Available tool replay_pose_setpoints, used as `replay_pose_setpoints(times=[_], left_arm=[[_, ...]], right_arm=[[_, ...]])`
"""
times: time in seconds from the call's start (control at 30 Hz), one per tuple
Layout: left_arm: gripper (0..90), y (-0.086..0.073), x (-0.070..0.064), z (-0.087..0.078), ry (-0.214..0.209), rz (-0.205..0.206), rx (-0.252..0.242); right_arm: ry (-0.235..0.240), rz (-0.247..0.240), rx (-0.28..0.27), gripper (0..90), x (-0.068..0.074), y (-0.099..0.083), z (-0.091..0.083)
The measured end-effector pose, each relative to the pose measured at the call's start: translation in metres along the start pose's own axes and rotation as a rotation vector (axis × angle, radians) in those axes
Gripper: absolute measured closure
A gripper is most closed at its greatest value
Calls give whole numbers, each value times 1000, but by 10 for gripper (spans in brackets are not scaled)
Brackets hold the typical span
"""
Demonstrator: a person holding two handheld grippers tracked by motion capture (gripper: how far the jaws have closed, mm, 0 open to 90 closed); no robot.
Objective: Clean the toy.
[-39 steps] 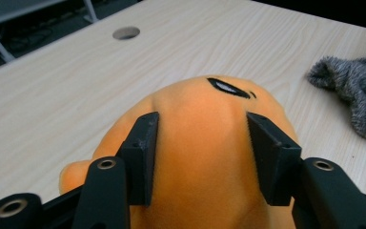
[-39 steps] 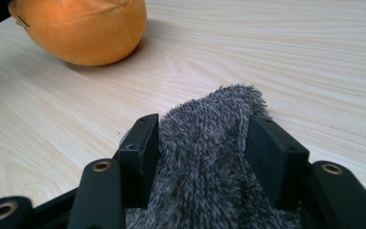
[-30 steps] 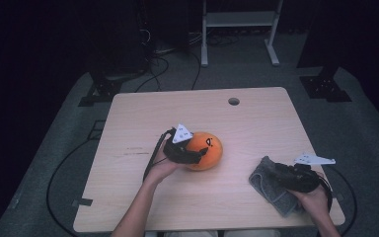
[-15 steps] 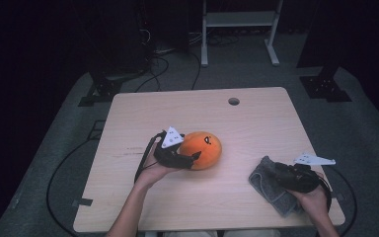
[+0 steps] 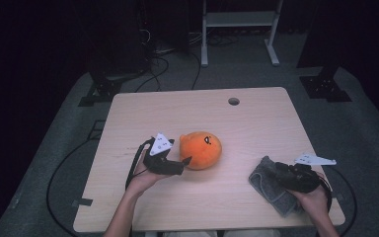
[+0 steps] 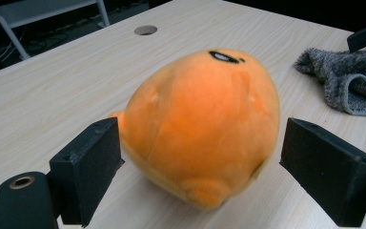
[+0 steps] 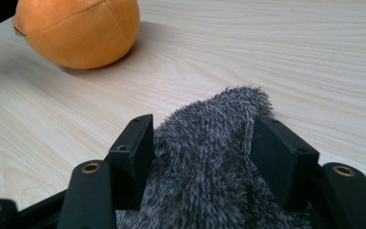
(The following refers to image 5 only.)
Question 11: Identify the bundle of dark cables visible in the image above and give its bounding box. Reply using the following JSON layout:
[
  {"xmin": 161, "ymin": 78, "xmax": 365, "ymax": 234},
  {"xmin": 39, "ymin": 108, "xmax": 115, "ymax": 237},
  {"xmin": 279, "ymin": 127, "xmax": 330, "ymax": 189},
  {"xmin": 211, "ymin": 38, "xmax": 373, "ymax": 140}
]
[{"xmin": 206, "ymin": 32, "xmax": 242, "ymax": 47}]

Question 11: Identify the orange plush toy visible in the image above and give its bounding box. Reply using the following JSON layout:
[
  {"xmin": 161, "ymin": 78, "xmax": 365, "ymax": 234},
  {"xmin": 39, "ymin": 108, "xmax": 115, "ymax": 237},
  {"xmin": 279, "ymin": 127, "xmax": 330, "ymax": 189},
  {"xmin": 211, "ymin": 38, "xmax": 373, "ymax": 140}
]
[{"xmin": 179, "ymin": 130, "xmax": 223, "ymax": 171}]

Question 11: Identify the hand-held gripper black cable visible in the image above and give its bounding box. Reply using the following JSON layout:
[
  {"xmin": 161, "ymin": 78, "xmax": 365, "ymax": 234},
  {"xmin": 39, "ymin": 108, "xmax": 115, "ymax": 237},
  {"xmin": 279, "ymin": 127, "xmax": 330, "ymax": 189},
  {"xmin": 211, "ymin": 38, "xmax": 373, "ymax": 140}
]
[
  {"xmin": 315, "ymin": 173, "xmax": 334, "ymax": 215},
  {"xmin": 124, "ymin": 136, "xmax": 156, "ymax": 191}
]

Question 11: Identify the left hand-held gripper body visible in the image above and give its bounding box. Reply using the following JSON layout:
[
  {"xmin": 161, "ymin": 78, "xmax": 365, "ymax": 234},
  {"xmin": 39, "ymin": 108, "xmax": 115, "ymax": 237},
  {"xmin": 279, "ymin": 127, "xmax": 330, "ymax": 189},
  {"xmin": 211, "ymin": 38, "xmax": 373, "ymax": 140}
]
[{"xmin": 143, "ymin": 132, "xmax": 186, "ymax": 176}]

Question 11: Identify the person's left hand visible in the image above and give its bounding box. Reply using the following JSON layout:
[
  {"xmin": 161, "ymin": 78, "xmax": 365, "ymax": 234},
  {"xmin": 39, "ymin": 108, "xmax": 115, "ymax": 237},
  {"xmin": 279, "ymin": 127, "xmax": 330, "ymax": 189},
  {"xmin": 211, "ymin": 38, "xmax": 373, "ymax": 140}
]
[{"xmin": 126, "ymin": 153, "xmax": 166, "ymax": 196}]

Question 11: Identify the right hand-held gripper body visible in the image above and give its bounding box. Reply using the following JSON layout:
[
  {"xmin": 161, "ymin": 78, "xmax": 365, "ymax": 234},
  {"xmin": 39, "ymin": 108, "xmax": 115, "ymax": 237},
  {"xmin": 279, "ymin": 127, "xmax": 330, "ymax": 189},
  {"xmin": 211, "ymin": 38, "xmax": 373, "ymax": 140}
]
[{"xmin": 274, "ymin": 152, "xmax": 338, "ymax": 195}]

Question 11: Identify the grey fluffy cloth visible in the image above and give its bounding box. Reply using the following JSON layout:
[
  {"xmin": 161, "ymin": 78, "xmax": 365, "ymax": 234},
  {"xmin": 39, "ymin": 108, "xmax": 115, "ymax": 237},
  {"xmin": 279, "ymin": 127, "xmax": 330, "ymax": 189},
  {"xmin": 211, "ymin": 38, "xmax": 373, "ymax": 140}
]
[{"xmin": 248, "ymin": 155, "xmax": 303, "ymax": 218}]

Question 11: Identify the person's right hand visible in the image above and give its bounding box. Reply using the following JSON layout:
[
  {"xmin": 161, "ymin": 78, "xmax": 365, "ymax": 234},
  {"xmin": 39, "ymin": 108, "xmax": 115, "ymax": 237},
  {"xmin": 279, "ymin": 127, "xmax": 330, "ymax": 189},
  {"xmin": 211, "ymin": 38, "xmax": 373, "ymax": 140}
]
[{"xmin": 290, "ymin": 184, "xmax": 331, "ymax": 219}]

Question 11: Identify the long black floor cable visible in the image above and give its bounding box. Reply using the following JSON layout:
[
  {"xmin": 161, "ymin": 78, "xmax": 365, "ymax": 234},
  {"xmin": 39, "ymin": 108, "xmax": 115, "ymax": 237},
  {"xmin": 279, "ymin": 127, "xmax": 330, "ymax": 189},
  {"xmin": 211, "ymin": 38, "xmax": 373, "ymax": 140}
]
[
  {"xmin": 322, "ymin": 162, "xmax": 358, "ymax": 237},
  {"xmin": 45, "ymin": 137, "xmax": 97, "ymax": 237}
]

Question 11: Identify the right hand-held gripper black cable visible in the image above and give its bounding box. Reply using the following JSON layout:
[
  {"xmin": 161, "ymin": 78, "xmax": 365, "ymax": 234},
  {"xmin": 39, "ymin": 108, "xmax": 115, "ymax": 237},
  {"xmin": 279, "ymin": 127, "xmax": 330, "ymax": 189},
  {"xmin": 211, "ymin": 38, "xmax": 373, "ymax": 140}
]
[{"xmin": 315, "ymin": 173, "xmax": 334, "ymax": 215}]

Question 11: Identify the black stand with flat base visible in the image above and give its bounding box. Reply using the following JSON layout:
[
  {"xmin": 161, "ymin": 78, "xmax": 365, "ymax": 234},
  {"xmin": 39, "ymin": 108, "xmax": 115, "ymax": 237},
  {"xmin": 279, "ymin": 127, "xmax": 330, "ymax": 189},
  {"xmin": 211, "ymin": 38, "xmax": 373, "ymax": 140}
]
[
  {"xmin": 296, "ymin": 0, "xmax": 353, "ymax": 104},
  {"xmin": 78, "ymin": 65, "xmax": 123, "ymax": 108}
]

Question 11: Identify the white metal stand frame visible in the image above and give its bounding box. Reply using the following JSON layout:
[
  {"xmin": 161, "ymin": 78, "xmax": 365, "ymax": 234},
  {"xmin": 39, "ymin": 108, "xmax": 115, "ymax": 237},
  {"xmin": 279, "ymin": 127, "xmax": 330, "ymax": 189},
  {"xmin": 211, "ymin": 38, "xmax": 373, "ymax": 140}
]
[{"xmin": 200, "ymin": 0, "xmax": 284, "ymax": 68}]

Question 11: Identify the left hand-held gripper black cable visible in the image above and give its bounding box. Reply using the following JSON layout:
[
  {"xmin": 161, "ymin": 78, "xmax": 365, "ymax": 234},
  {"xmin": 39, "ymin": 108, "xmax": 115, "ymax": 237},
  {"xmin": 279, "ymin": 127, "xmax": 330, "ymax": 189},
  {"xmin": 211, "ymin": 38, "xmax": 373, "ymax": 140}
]
[{"xmin": 124, "ymin": 136, "xmax": 156, "ymax": 191}]

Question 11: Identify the dark equipment cabinet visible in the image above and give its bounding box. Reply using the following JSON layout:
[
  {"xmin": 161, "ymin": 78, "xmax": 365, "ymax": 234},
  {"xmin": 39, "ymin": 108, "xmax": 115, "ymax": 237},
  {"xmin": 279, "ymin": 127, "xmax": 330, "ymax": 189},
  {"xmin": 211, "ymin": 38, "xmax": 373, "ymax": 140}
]
[{"xmin": 88, "ymin": 0, "xmax": 152, "ymax": 80}]

